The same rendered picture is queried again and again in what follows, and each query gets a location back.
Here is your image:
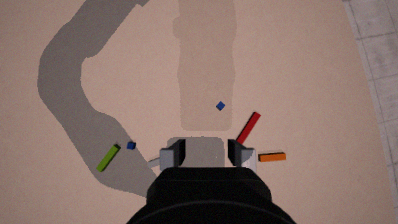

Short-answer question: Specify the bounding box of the red rod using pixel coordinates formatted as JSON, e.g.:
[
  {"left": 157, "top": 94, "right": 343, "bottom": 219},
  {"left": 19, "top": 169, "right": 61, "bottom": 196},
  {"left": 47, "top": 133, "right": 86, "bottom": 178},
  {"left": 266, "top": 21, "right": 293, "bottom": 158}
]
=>
[{"left": 236, "top": 112, "right": 260, "bottom": 144}]

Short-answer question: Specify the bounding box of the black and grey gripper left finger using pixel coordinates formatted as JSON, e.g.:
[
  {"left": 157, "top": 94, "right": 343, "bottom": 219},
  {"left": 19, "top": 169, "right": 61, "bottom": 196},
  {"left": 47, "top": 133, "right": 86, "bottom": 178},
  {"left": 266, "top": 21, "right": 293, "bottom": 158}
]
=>
[{"left": 160, "top": 139, "right": 186, "bottom": 173}]

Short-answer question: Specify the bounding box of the grey rod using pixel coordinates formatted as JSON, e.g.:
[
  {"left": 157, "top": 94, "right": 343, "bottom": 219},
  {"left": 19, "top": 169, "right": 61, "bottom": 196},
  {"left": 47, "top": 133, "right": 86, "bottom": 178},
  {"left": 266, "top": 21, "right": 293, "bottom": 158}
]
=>
[{"left": 147, "top": 157, "right": 160, "bottom": 168}]

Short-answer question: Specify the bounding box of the small blue cube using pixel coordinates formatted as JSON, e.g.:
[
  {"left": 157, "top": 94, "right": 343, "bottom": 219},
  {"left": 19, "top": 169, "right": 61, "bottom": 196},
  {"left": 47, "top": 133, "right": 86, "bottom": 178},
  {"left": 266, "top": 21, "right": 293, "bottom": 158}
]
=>
[
  {"left": 216, "top": 101, "right": 225, "bottom": 110},
  {"left": 127, "top": 142, "right": 136, "bottom": 150}
]

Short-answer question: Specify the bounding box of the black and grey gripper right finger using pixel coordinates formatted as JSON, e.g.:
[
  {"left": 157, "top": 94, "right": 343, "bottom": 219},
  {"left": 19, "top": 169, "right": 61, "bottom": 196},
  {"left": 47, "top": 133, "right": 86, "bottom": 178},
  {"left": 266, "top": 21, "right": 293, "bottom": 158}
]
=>
[{"left": 228, "top": 139, "right": 256, "bottom": 173}]

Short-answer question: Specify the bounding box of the orange rod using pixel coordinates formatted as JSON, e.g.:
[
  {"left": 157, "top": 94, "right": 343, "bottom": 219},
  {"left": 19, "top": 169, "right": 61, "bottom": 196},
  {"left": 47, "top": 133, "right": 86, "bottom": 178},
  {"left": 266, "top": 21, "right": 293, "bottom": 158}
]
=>
[{"left": 258, "top": 152, "right": 286, "bottom": 162}]

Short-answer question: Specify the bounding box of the lime green rod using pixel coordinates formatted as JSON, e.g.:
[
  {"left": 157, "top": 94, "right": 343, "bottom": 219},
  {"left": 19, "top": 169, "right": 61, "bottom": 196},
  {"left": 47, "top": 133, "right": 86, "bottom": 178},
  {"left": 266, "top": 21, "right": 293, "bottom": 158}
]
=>
[{"left": 96, "top": 144, "right": 121, "bottom": 172}]

